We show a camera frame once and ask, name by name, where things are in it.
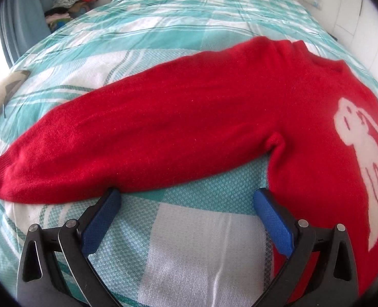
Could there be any beige patterned cushion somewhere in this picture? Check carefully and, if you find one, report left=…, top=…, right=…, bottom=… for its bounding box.
left=0, top=69, right=31, bottom=127

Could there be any red sweater with white rabbit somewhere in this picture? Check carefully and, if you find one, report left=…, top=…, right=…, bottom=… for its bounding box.
left=0, top=36, right=378, bottom=298

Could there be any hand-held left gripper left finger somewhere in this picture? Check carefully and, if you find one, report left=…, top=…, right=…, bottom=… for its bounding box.
left=16, top=188, right=122, bottom=307

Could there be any teal plaid blanket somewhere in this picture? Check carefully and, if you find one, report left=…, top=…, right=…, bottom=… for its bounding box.
left=0, top=0, right=378, bottom=307

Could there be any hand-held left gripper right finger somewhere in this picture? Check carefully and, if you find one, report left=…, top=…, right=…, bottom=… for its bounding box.
left=253, top=188, right=359, bottom=307

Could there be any blue curtain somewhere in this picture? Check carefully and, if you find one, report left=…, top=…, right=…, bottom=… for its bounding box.
left=0, top=0, right=77, bottom=68

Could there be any white cabinet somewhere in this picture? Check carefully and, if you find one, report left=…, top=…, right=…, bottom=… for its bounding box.
left=331, top=0, right=378, bottom=82

